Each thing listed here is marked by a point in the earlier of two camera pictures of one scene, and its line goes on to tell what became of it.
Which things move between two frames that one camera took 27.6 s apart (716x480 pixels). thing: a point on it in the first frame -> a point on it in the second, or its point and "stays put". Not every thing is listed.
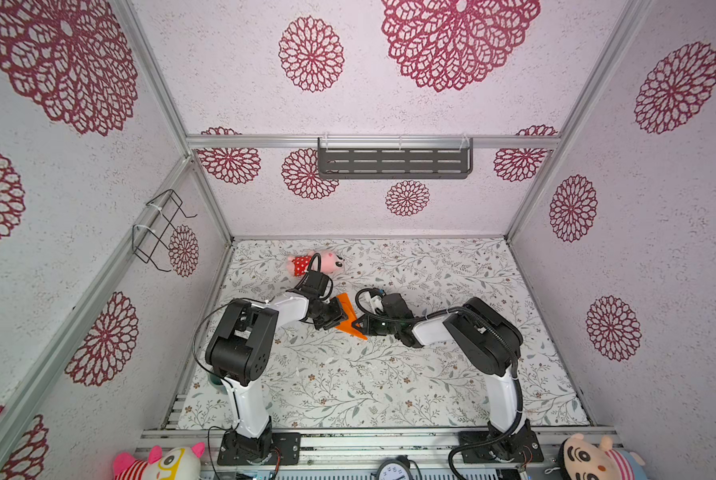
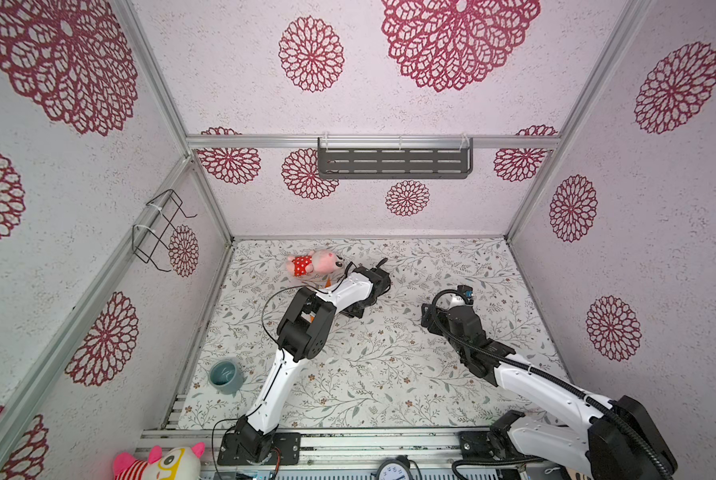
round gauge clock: [395, 469] stays put
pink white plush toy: [178, 463] stays put
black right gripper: [368, 324] -> [426, 318]
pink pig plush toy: [330, 262] stays put
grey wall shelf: [394, 157] stays put
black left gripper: [338, 314] -> [357, 313]
